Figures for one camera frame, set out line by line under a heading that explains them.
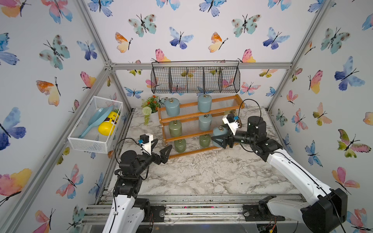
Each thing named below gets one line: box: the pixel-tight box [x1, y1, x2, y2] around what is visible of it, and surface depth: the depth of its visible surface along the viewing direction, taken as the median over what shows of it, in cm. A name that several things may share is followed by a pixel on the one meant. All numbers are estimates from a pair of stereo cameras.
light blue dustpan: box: [78, 105, 114, 139], surface depth 70 cm
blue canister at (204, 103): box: [197, 93, 213, 114], surface depth 78 cm
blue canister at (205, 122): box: [198, 114, 213, 132], surface depth 86 cm
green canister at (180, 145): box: [173, 138, 187, 153], surface depth 93 cm
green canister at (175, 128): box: [168, 120, 183, 138], surface depth 84 cm
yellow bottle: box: [98, 108, 121, 136], surface depth 71 cm
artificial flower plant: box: [140, 95, 162, 126], surface depth 106 cm
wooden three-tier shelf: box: [157, 94, 245, 159], surface depth 87 cm
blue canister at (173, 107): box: [165, 97, 181, 117], surface depth 76 cm
